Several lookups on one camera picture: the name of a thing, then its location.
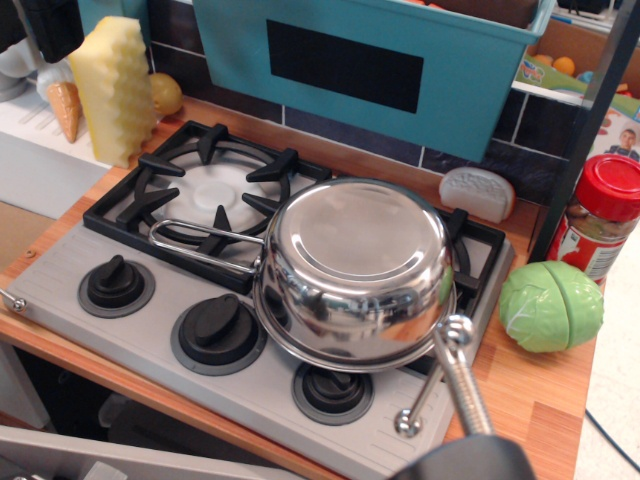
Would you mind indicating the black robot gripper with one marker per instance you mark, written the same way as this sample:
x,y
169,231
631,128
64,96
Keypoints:
x,y
55,25

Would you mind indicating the yellow wavy sponge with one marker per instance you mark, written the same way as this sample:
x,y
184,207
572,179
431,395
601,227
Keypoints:
x,y
110,70

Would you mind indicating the upside-down stainless steel pot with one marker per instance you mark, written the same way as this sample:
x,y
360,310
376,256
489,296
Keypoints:
x,y
353,275

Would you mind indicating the toy ice cream cone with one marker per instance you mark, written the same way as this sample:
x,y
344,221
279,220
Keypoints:
x,y
55,84

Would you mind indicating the yellow toy lemon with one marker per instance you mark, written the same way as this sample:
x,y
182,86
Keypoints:
x,y
166,93

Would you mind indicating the black burner grate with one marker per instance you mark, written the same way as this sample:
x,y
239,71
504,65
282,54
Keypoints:
x,y
203,174

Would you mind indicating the left black stove knob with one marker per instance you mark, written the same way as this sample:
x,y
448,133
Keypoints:
x,y
116,288

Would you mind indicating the black stove knob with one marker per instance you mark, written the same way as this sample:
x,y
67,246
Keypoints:
x,y
332,398
218,336
116,288

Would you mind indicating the grey toy stove top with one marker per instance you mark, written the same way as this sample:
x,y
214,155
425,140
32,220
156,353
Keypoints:
x,y
258,397

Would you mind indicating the middle black stove knob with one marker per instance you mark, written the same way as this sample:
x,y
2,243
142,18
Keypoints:
x,y
218,336

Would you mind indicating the teal plastic bin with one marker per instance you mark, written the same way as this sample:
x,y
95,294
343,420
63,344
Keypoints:
x,y
421,74

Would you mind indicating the right black stove knob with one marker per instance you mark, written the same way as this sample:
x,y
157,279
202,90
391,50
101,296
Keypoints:
x,y
332,398

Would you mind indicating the white toy bread slice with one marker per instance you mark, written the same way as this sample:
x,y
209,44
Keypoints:
x,y
481,193

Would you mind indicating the green toy cabbage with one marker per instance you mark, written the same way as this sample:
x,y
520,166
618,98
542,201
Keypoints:
x,y
550,306

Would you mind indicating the red-lidded spice jar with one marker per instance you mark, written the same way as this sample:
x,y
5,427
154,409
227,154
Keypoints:
x,y
601,214

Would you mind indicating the metal rail knob left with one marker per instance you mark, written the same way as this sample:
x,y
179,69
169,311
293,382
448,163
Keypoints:
x,y
14,303

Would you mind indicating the black metal frame post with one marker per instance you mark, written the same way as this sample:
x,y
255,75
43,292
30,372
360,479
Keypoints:
x,y
616,56

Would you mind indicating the grey camera mount foreground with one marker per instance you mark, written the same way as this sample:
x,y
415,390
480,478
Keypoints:
x,y
472,457

